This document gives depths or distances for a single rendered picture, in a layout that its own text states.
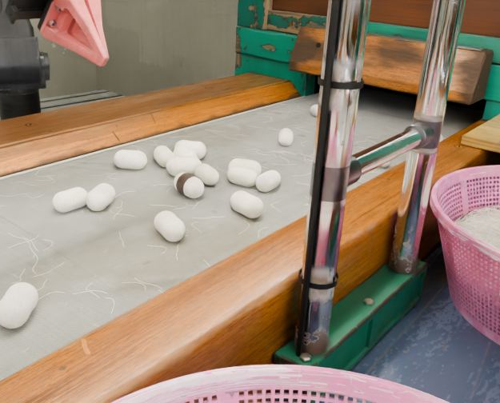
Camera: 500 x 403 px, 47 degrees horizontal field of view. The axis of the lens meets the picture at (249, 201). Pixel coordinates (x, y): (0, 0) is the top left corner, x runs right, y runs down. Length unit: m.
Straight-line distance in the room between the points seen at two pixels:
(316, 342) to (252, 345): 0.05
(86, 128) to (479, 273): 0.46
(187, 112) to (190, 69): 1.66
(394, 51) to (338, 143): 0.56
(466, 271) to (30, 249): 0.36
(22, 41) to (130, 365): 0.70
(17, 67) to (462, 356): 0.73
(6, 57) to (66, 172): 0.34
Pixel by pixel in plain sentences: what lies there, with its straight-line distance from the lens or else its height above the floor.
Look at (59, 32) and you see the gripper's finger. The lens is 0.67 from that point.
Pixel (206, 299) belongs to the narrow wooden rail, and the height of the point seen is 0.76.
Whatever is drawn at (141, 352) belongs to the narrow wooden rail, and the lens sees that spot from 0.33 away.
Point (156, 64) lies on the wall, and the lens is 2.64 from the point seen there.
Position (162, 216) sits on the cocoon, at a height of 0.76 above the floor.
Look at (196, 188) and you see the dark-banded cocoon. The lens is 0.56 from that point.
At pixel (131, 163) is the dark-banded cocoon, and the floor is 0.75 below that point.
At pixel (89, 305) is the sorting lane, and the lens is 0.42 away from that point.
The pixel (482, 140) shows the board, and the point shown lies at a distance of 0.74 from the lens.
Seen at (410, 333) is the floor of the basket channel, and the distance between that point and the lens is 0.52.
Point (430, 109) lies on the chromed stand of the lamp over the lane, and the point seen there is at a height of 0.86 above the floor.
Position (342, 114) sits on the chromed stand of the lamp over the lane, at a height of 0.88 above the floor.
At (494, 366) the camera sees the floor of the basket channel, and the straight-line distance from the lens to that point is 0.51.
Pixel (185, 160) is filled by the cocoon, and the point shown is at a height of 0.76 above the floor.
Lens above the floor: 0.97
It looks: 23 degrees down
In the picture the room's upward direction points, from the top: 3 degrees clockwise
